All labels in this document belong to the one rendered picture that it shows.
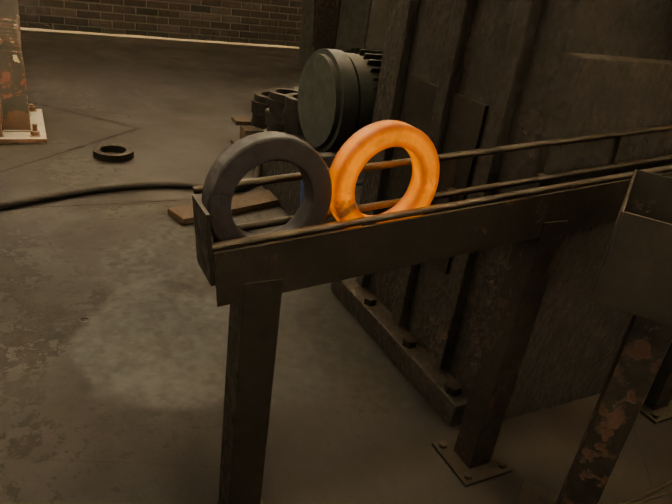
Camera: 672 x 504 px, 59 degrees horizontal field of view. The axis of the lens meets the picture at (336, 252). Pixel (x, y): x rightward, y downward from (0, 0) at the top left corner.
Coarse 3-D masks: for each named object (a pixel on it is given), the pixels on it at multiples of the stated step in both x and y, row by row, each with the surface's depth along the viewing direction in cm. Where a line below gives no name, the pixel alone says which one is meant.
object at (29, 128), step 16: (0, 0) 265; (16, 0) 267; (0, 16) 268; (16, 16) 269; (0, 32) 271; (16, 32) 271; (0, 48) 273; (16, 48) 275; (0, 64) 276; (16, 64) 279; (0, 80) 279; (16, 80) 282; (0, 96) 282; (16, 96) 285; (0, 112) 284; (16, 112) 288; (32, 112) 324; (0, 128) 280; (16, 128) 291; (32, 128) 287
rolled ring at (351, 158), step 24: (384, 120) 87; (360, 144) 84; (384, 144) 86; (408, 144) 88; (432, 144) 90; (336, 168) 86; (360, 168) 86; (432, 168) 92; (336, 192) 86; (408, 192) 95; (432, 192) 94; (336, 216) 89; (360, 216) 90
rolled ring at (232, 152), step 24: (240, 144) 78; (264, 144) 78; (288, 144) 80; (216, 168) 78; (240, 168) 78; (312, 168) 83; (216, 192) 78; (312, 192) 85; (216, 216) 79; (312, 216) 87
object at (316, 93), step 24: (360, 48) 224; (312, 72) 224; (336, 72) 210; (360, 72) 213; (312, 96) 226; (336, 96) 209; (360, 96) 212; (312, 120) 228; (336, 120) 212; (360, 120) 216; (312, 144) 230; (336, 144) 220; (264, 168) 267; (288, 168) 242; (288, 192) 244; (360, 192) 210
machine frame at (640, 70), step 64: (448, 0) 138; (512, 0) 121; (576, 0) 107; (640, 0) 113; (384, 64) 165; (448, 64) 136; (512, 64) 118; (576, 64) 108; (640, 64) 113; (448, 128) 141; (512, 128) 124; (576, 128) 113; (384, 192) 170; (576, 256) 131; (384, 320) 170; (448, 320) 144; (576, 320) 142; (448, 384) 144; (576, 384) 155
